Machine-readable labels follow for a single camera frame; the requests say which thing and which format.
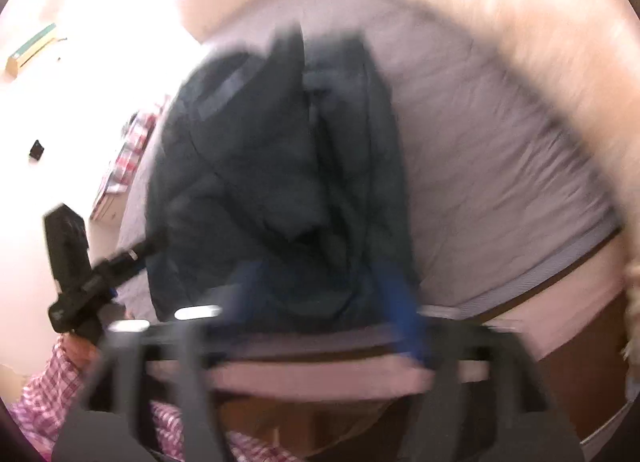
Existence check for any person's left hand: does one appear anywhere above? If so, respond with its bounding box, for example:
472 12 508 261
62 333 100 371

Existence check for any red plaid tablecloth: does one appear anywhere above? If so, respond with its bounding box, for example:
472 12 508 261
90 96 169 225

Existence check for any pink plaid pajama clothing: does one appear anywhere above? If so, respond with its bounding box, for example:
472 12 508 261
3 334 294 461

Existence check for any black wall switch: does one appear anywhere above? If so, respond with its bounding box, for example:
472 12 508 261
28 140 44 162

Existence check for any dark teal padded jacket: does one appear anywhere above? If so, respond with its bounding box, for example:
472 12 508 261
145 29 416 333

